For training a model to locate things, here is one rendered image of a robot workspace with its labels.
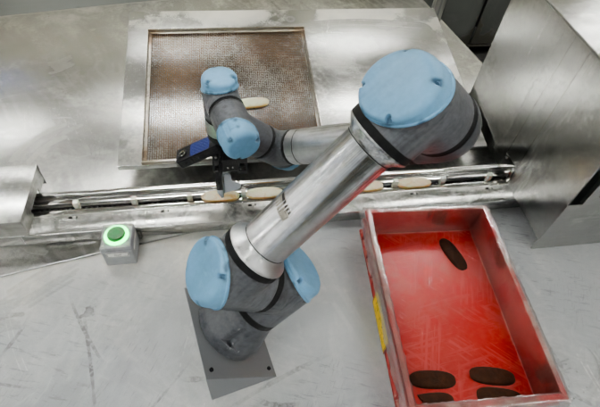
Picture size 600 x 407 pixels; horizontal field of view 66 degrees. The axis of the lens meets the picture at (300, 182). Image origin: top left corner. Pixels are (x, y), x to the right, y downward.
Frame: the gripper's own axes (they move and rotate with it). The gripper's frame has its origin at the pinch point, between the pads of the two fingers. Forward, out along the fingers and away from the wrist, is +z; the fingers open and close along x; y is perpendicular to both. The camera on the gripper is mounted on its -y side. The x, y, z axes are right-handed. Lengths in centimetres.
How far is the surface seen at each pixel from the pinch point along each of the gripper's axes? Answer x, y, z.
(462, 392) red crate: -54, 48, 7
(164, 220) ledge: -7.1, -13.9, 3.0
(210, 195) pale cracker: -0.3, -2.6, 3.2
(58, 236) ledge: -9.0, -38.8, 3.9
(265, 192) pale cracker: -0.3, 12.0, 3.1
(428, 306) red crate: -35, 47, 7
